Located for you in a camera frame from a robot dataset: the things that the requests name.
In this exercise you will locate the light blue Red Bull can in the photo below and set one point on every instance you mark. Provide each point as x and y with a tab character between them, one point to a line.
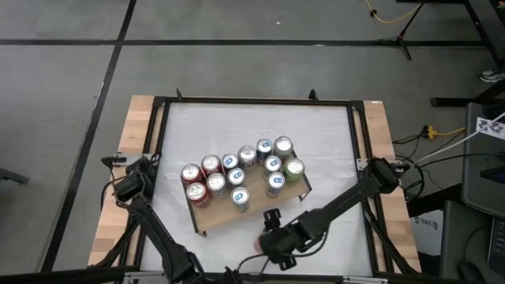
236	176
272	163
264	148

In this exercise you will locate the white printed box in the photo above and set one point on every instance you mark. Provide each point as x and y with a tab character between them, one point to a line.
428	236

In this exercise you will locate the person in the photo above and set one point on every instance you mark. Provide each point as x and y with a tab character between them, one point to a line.
492	75

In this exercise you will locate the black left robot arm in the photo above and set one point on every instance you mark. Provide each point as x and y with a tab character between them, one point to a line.
158	232

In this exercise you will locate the silver mount plate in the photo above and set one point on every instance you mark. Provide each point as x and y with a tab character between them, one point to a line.
362	163
134	157

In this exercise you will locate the silver aluminium extrusion bar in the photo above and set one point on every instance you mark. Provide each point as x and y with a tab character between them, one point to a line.
146	273
365	279

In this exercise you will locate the dark chair leg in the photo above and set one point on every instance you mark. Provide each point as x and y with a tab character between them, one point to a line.
13	176

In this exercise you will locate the black tripod stand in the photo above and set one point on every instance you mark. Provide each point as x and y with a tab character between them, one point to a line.
399	39

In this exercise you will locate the Spindrift pink lemonade can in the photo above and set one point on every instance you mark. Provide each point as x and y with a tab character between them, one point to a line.
283	145

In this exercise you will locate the black frame strut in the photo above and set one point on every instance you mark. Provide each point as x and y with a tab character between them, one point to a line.
388	242
118	244

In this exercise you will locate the white printed paper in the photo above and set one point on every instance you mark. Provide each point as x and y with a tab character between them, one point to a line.
489	127

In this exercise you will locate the light wooden shelf board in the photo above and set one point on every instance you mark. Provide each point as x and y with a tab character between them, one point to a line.
256	197

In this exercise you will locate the black desk frame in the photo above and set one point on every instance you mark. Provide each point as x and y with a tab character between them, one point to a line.
475	23

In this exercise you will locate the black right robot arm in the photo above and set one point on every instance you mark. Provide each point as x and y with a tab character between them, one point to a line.
343	201

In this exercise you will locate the red can pale label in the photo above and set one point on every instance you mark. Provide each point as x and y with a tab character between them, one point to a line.
257	244

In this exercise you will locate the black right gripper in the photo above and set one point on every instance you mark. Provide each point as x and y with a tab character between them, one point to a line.
286	240

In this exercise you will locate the green Sanzo can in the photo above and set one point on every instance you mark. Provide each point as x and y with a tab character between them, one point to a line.
294	169

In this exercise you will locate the silver can red mark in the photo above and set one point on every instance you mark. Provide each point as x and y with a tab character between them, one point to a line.
247	155

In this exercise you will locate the grey equipment cart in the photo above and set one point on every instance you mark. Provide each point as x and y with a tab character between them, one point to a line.
481	177

